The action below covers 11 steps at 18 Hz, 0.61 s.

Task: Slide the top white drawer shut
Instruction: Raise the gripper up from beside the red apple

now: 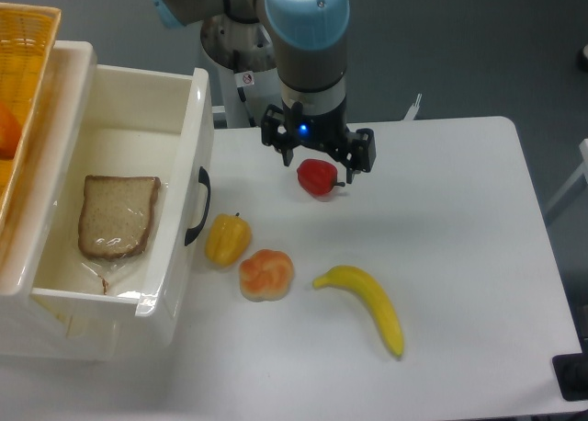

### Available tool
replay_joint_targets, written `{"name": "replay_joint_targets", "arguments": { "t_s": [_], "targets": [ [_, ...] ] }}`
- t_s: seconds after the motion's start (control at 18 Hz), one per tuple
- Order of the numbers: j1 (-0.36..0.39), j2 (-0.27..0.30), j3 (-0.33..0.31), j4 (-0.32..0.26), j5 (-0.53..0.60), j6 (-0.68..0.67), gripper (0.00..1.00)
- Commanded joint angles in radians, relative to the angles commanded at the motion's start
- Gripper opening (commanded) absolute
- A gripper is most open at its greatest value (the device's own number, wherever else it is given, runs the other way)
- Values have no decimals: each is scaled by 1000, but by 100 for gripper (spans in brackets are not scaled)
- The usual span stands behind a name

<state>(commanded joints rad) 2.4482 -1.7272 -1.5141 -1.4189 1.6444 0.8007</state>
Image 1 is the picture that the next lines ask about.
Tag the red bell pepper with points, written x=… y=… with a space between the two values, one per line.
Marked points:
x=318 y=177

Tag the white furniture leg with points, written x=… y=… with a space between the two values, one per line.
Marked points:
x=569 y=191

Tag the white table clamp bracket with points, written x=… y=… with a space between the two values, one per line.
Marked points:
x=413 y=109

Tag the white drawer cabinet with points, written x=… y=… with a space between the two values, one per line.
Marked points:
x=31 y=328

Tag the black top drawer handle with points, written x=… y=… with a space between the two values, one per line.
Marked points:
x=202 y=207

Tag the black device at table edge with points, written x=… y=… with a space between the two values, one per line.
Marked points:
x=571 y=374

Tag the yellow banana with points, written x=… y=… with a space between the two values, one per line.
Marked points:
x=358 y=282

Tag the orange fruit in basket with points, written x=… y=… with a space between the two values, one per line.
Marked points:
x=10 y=132

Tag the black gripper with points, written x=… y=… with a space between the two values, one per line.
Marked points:
x=326 y=132

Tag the wrapped bread slice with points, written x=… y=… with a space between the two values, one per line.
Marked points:
x=117 y=216

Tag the orange glazed bun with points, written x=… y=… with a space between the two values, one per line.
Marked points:
x=266 y=276

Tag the yellow wicker basket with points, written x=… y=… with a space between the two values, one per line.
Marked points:
x=28 y=35

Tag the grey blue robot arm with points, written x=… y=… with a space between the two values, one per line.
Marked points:
x=308 y=42

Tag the yellow bell pepper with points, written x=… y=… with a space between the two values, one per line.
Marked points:
x=229 y=236

